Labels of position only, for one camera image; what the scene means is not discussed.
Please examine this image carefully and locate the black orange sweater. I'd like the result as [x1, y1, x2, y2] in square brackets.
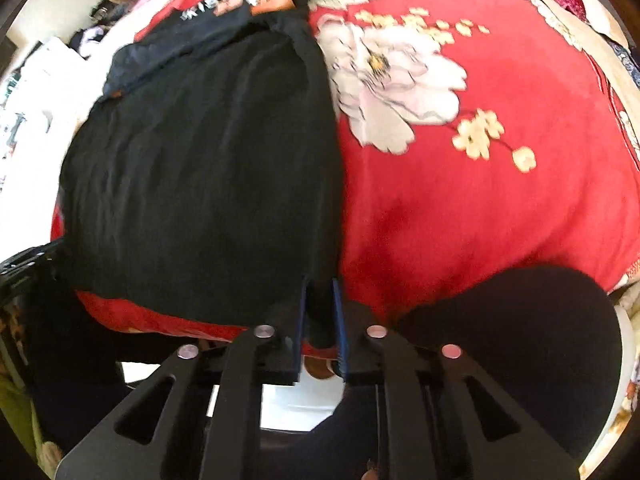
[60, 0, 342, 330]

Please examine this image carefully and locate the pile of clothes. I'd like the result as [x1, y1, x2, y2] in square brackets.
[67, 0, 130, 60]

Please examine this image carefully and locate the black trouser leg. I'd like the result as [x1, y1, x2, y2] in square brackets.
[258, 266, 622, 479]

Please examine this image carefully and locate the white drawer chest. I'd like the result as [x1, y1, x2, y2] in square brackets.
[2, 37, 89, 196]

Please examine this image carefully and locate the red floral blanket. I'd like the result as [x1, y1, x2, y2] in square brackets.
[49, 0, 640, 343]

